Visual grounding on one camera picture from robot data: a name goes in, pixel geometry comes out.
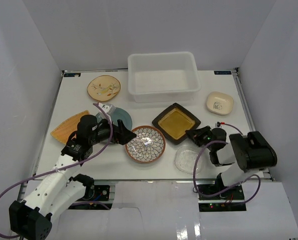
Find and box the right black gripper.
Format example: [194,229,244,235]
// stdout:
[186,125,215,151]

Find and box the floral round bowl plate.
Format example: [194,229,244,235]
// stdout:
[125,125,166,164]

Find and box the black yellow square plate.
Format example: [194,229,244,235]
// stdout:
[152,103,201,145]

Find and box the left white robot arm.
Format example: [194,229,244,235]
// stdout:
[9,114,136,240]

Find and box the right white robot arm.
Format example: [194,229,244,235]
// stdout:
[186,126,277,200]

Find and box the white plastic bin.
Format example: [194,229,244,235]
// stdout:
[128,51,201,103]

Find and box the teal round plate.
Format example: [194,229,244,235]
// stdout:
[107,105,132,130]

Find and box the clear glass plate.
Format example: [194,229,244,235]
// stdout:
[174,145,199,175]

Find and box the cream panda dish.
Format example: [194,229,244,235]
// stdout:
[206,91,234,116]

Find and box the beige bird painted plate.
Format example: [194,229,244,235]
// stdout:
[87,75,121,102]

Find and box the orange woven fan plate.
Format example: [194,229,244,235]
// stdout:
[51,110,90,145]

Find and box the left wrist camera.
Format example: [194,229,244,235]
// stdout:
[98,102,116,116]

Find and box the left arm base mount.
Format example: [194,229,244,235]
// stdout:
[69,185,115,210]

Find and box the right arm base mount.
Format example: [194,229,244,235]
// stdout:
[198,185,246,213]

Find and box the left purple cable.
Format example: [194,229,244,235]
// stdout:
[0,102,113,238]

